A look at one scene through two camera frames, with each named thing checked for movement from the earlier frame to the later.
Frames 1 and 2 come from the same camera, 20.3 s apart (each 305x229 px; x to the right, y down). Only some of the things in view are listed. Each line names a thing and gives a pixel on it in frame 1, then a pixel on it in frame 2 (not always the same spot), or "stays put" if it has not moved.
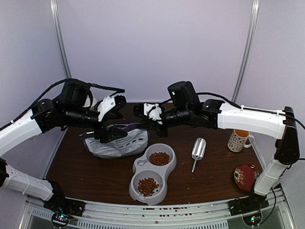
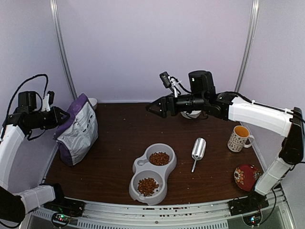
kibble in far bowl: (159, 158) stays put
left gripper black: (105, 136) → (55, 116)
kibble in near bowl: (147, 185) stays put
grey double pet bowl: (148, 183) stays put
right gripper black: (154, 125) → (164, 105)
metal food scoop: (198, 150) stays put
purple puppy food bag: (136, 142) → (77, 131)
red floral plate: (245, 175) stays put
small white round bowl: (94, 102) stays put
